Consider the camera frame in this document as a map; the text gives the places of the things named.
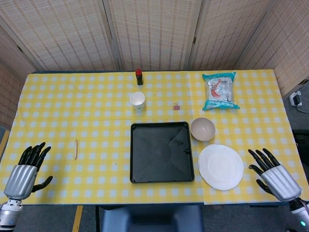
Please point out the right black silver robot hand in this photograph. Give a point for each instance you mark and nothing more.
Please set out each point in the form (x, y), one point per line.
(281, 182)

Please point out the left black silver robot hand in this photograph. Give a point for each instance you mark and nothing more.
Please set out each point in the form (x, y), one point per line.
(20, 178)

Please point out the white paper plate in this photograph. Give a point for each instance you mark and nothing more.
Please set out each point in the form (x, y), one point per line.
(220, 166)

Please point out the beige round bowl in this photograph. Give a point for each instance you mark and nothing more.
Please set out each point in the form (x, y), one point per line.
(202, 130)

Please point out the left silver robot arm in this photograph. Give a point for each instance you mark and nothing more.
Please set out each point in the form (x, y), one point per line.
(9, 212)

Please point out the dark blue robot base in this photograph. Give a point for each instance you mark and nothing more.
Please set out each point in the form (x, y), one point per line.
(152, 220)

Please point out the black square plastic tray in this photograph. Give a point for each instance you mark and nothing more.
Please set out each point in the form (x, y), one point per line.
(161, 154)

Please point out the black box beside table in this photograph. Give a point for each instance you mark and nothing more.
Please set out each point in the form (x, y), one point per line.
(302, 142)

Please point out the wooden pencil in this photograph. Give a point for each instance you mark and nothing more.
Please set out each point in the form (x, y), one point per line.
(76, 149)

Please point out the white power adapter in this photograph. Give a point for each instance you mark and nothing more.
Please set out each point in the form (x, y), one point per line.
(296, 98)

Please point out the yellow white checkered tablecloth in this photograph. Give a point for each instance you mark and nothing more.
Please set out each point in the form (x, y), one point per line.
(84, 108)

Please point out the teal snack bag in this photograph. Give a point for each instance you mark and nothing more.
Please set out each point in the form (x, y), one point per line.
(220, 90)

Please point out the pink binder clip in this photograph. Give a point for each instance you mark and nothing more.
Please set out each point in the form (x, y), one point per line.
(176, 107)

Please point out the white paper cup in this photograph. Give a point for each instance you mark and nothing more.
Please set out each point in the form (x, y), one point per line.
(137, 100)

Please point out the dark bottle with red cap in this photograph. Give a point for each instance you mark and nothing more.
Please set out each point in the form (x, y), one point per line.
(139, 78)

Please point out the woven folding screen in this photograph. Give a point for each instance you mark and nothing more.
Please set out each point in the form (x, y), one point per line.
(154, 33)

